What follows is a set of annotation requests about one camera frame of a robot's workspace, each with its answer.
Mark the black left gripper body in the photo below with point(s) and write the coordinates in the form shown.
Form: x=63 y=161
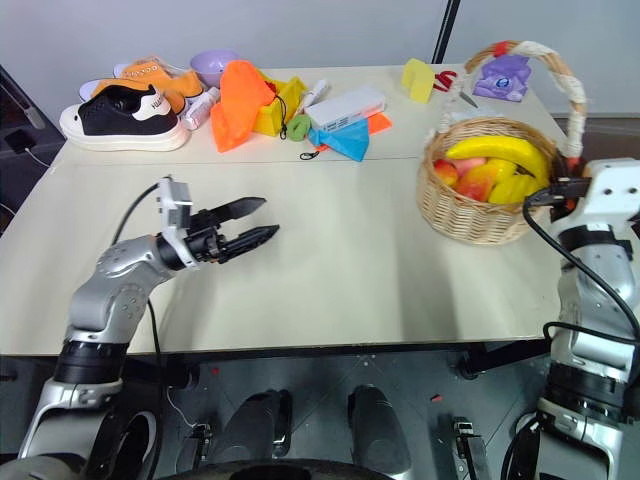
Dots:
x=205 y=237

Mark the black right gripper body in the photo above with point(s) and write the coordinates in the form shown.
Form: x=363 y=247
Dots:
x=560 y=212

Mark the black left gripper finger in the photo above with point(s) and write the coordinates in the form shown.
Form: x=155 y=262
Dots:
x=252 y=237
x=240 y=206

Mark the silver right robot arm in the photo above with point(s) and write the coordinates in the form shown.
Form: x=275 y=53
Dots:
x=600 y=270

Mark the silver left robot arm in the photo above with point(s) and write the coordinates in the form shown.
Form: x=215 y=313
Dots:
x=115 y=260

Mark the yellow star fruit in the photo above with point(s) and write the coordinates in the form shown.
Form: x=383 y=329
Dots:
x=515 y=187

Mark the orange red mango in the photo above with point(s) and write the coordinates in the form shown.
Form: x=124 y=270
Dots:
x=477 y=185

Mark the yellow banana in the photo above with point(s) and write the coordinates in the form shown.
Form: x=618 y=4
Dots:
x=500 y=149

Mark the yellow cloth bag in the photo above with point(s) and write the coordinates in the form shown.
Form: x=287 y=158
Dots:
x=270 y=117

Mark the large orange cloth bag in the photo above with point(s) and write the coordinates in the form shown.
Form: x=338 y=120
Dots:
x=235 y=110

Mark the green cloth roll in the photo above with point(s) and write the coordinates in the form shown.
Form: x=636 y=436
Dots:
x=298 y=127

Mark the pink peach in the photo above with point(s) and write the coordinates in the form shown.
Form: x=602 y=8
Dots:
x=470 y=164

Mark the white squeeze tube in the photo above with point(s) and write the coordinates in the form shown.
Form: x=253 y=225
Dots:
x=200 y=110

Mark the red yellow apple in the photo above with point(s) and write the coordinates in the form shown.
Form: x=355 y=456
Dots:
x=445 y=172

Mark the blue cloth bag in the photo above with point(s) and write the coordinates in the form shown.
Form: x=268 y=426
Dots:
x=345 y=140

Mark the white marker pen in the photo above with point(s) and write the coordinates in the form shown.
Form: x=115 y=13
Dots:
x=314 y=92

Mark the orange canvas sneaker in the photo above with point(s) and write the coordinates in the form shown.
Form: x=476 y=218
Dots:
x=172 y=87
x=142 y=69

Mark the purple plastic bowl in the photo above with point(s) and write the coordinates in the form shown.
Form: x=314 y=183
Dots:
x=212 y=65

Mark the white cardboard box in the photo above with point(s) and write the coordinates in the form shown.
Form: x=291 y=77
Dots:
x=345 y=107

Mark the purple plastic packet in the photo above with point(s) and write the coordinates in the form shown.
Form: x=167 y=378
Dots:
x=502 y=77

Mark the black white sneaker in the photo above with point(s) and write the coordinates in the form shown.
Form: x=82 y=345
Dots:
x=115 y=120

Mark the small orange cloth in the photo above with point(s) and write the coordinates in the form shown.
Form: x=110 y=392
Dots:
x=381 y=122

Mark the black table foot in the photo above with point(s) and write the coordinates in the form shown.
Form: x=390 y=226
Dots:
x=475 y=365

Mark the yellow foam block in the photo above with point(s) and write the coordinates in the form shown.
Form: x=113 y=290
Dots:
x=419 y=80

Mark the black floor clamp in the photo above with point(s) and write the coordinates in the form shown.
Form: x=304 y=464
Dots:
x=467 y=445
x=201 y=440

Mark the black metal pole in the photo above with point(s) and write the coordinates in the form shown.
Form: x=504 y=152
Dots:
x=445 y=30

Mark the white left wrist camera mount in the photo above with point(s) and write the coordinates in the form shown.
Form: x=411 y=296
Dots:
x=175 y=200

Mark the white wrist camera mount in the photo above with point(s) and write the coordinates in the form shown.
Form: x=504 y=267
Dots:
x=612 y=175
x=175 y=200

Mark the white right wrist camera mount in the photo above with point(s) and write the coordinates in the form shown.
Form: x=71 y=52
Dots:
x=612 y=175

